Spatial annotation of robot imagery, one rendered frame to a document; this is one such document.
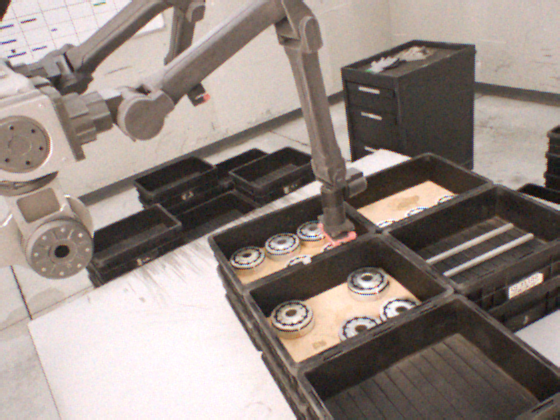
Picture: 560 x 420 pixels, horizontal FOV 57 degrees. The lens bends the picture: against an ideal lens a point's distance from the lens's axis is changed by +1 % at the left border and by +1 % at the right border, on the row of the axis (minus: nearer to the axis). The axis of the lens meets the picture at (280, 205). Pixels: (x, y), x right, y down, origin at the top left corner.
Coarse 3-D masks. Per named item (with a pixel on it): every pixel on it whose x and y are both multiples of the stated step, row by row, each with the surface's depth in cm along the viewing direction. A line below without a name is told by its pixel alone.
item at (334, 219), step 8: (328, 208) 133; (336, 208) 132; (344, 208) 134; (320, 216) 140; (328, 216) 134; (336, 216) 133; (344, 216) 135; (328, 224) 135; (336, 224) 134; (344, 224) 135; (352, 224) 134; (336, 232) 132
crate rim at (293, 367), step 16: (368, 240) 133; (384, 240) 131; (288, 272) 126; (432, 272) 117; (256, 288) 124; (448, 288) 111; (256, 304) 118; (272, 336) 108; (352, 336) 104; (288, 352) 103; (320, 352) 102; (288, 368) 102
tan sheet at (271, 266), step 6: (300, 246) 153; (264, 252) 154; (300, 252) 150; (306, 252) 150; (312, 252) 149; (318, 252) 149; (270, 264) 148; (276, 264) 147; (282, 264) 147; (264, 270) 146; (270, 270) 145; (276, 270) 145; (240, 276) 145; (246, 276) 145; (252, 276) 144; (258, 276) 144; (246, 282) 143
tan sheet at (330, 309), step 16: (384, 272) 136; (336, 288) 133; (400, 288) 129; (320, 304) 129; (336, 304) 128; (352, 304) 127; (368, 304) 126; (320, 320) 124; (336, 320) 123; (304, 336) 120; (320, 336) 119; (336, 336) 118; (304, 352) 116
